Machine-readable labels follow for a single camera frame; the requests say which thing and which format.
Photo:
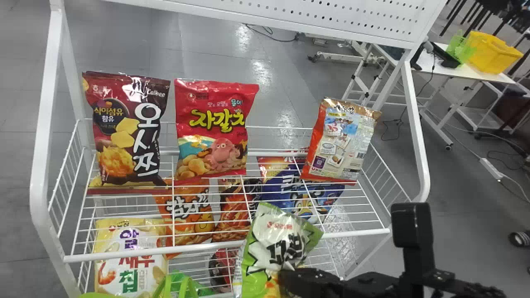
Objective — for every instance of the red and black snack packet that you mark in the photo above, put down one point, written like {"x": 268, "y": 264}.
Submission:
{"x": 236, "y": 211}

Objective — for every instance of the white power strip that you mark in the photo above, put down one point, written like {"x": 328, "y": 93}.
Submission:
{"x": 491, "y": 168}

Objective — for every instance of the blue snack packet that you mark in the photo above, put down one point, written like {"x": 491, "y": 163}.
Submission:
{"x": 290, "y": 194}

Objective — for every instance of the white side table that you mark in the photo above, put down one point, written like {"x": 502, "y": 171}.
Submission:
{"x": 468, "y": 72}

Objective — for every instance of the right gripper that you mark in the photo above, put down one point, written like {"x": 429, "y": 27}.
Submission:
{"x": 364, "y": 287}

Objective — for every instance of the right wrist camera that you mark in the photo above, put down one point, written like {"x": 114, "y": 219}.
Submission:
{"x": 413, "y": 225}

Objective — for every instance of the yellow basket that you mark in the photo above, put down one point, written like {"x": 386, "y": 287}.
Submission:
{"x": 492, "y": 51}

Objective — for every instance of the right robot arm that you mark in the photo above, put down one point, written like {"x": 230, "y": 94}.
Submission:
{"x": 455, "y": 287}

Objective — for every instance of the green snack packet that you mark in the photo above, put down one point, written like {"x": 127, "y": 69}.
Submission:
{"x": 275, "y": 244}

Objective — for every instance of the yellow snack packet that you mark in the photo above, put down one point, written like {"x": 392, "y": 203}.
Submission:
{"x": 128, "y": 256}

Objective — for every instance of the orange snack packet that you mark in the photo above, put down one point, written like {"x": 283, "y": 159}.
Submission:
{"x": 343, "y": 140}
{"x": 186, "y": 215}

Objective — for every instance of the maroon snack packet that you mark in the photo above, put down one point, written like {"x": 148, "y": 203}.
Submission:
{"x": 124, "y": 132}

